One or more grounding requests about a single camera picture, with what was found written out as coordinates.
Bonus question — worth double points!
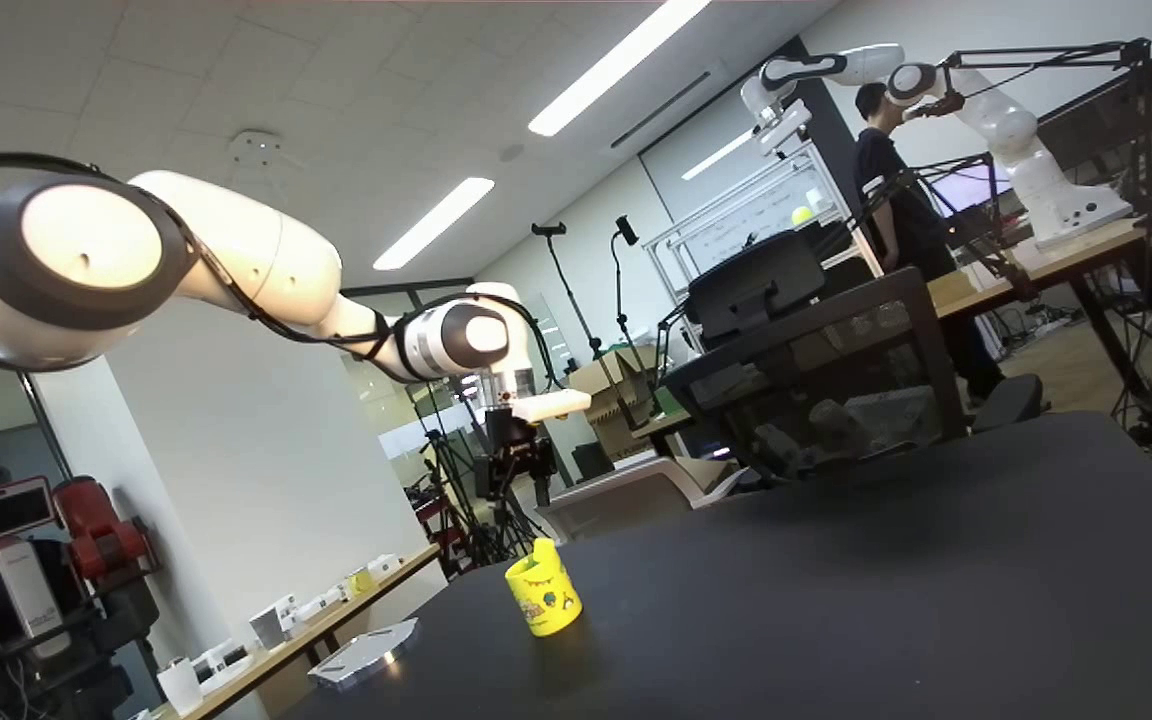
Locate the black monitor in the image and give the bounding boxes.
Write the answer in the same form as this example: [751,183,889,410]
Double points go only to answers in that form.
[1031,68,1152,193]

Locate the stacked cardboard boxes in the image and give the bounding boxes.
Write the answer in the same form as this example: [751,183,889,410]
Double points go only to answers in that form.
[563,349,669,449]

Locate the black tripod stand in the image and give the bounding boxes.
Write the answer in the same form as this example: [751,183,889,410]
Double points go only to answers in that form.
[528,218,608,367]
[608,209,649,352]

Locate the round ceiling detector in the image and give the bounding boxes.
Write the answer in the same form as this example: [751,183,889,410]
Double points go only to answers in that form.
[225,126,289,172]

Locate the yellow printed mug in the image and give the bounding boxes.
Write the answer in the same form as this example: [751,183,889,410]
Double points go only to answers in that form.
[499,538,587,643]

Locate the long ceiling light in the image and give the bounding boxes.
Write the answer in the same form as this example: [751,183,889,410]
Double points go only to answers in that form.
[525,0,718,145]
[367,172,499,278]

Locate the red black machine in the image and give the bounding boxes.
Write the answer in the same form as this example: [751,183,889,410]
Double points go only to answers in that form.
[0,467,166,675]

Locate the wooden side table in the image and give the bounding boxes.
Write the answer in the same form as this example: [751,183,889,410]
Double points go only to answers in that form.
[154,538,448,720]

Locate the wooden robot workbench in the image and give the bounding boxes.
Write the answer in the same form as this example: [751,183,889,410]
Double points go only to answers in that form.
[923,218,1152,438]

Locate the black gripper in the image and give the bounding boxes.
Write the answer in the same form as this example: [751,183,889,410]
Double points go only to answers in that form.
[481,400,556,561]

